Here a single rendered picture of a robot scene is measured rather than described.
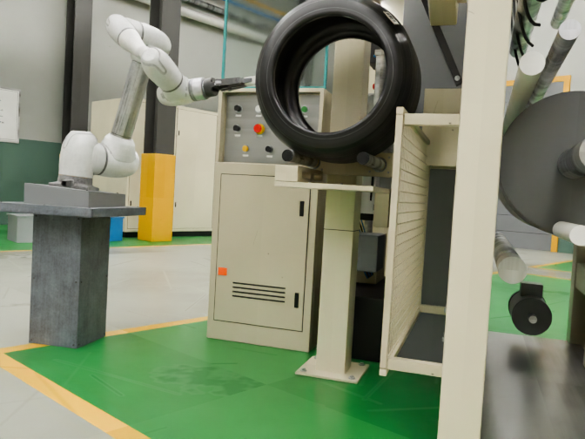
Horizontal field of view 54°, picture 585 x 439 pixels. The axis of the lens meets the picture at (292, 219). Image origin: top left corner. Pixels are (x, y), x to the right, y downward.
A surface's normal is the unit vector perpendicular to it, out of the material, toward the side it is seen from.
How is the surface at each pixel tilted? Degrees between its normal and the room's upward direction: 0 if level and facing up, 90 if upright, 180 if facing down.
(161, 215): 90
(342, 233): 90
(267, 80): 91
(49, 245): 90
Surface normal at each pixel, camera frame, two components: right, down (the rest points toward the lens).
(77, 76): 0.74, 0.07
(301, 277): -0.31, 0.03
